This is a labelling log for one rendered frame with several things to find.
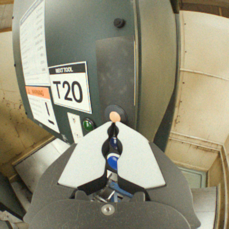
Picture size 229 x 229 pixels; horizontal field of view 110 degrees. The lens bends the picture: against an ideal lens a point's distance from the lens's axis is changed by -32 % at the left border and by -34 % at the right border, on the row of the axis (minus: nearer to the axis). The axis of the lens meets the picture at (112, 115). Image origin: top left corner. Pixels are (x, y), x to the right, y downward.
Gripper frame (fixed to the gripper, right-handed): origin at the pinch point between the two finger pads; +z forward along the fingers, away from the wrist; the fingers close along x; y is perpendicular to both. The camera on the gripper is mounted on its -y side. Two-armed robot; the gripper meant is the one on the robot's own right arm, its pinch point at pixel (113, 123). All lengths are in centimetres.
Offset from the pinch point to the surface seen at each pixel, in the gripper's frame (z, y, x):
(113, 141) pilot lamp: 1.3, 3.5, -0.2
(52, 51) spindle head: 7.7, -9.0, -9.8
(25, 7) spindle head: 14.9, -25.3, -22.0
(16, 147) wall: 60, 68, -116
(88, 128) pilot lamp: 3.4, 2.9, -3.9
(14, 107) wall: 75, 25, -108
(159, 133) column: 61, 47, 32
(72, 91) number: 5.4, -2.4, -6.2
